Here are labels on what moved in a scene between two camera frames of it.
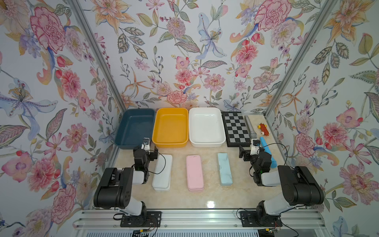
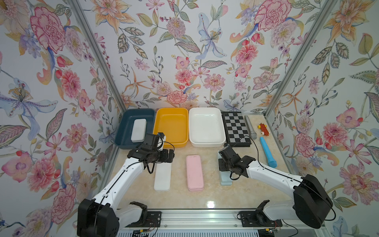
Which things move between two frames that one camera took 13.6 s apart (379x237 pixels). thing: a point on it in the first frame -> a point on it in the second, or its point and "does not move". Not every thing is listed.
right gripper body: [253, 159] -> [223, 166]
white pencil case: [161, 180] -> [138, 134]
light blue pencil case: [226, 174] does not move
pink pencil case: [194, 173] does not move
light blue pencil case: [226, 183] does not move
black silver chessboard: [236, 129] does not move
